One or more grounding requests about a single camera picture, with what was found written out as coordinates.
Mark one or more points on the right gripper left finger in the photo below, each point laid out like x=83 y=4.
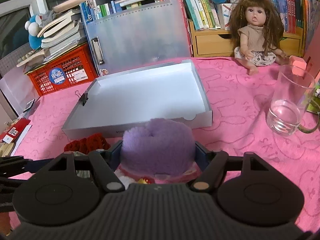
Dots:
x=104 y=163

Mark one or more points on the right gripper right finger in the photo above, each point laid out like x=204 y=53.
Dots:
x=212 y=166

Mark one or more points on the red knitted scrunchie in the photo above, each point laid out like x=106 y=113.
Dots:
x=88 y=144

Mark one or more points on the purple fluffy scrunchie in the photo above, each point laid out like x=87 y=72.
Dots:
x=159 y=147

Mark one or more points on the white fluffy scrunchie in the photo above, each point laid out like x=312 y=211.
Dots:
x=125 y=180

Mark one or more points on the red packet at table edge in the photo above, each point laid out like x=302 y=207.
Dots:
x=14 y=130

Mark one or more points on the small dark card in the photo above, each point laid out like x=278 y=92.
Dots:
x=29 y=105

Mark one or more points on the pink bunny towel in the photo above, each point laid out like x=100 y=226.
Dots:
x=239 y=103

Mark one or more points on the white shallow cardboard box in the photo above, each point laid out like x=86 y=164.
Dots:
x=115 y=103

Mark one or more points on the clear glass mug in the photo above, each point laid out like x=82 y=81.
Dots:
x=292 y=95

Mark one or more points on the red plastic crate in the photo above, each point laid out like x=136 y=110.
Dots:
x=72 y=68

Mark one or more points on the wooden drawer shelf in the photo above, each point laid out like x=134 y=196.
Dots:
x=212 y=43

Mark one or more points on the pink phone stand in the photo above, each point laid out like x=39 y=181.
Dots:
x=310 y=61

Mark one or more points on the stack of books on crate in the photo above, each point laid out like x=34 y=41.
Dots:
x=60 y=23

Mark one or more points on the blue white doraemon plush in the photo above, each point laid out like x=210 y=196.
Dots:
x=33 y=26

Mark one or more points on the brown haired baby doll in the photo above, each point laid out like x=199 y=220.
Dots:
x=256 y=31

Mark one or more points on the row of upright books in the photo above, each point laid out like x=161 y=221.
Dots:
x=208 y=15

